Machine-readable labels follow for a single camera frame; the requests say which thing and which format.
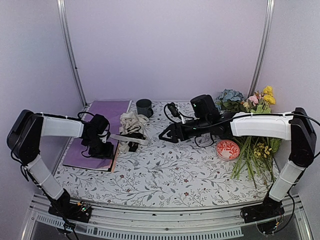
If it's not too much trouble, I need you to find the pink wrapping paper sheet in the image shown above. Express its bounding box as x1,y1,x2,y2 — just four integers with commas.
99,143,119,173

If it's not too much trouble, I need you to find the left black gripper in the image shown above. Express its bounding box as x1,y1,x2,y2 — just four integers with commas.
84,135,114,159

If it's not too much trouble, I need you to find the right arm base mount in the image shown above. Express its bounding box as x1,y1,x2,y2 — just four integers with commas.
240,197,285,223

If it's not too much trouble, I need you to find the front aluminium rail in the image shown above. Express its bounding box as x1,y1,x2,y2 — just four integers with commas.
21,194,315,240

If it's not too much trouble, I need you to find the yellow flower stem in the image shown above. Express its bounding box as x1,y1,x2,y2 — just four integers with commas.
251,85,276,114

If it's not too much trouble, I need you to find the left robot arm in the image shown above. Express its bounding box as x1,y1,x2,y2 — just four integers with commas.
6,109,114,217

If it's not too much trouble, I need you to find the left aluminium frame post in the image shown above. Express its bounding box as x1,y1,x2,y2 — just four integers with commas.
56,0,88,107

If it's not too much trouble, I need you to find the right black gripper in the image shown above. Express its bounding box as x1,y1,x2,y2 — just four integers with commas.
158,117,210,144

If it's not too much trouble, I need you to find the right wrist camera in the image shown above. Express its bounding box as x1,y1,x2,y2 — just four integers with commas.
163,102,186,124

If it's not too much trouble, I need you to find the right aluminium frame post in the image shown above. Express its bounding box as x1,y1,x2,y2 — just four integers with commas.
247,0,275,97

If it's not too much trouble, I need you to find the dark grey mug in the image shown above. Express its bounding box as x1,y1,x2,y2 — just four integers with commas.
136,99,154,118

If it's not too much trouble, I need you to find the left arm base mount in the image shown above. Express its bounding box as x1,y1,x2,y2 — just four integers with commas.
48,201,92,223

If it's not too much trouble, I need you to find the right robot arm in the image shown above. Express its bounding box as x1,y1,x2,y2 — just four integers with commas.
158,94,317,218

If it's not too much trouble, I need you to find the pile of fake flowers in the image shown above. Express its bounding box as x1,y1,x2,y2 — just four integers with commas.
231,92,282,184

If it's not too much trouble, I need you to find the aluminium frame post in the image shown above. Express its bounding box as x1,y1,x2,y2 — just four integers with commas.
247,0,275,97
56,0,88,107

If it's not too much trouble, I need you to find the white printed ribbon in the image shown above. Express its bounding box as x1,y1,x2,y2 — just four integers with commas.
110,111,150,154

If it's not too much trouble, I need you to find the blue hydrangea stem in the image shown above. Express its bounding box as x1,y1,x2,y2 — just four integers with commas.
215,89,245,113

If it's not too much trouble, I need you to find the red patterned bowl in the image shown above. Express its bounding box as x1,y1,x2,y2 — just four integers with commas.
216,140,240,161

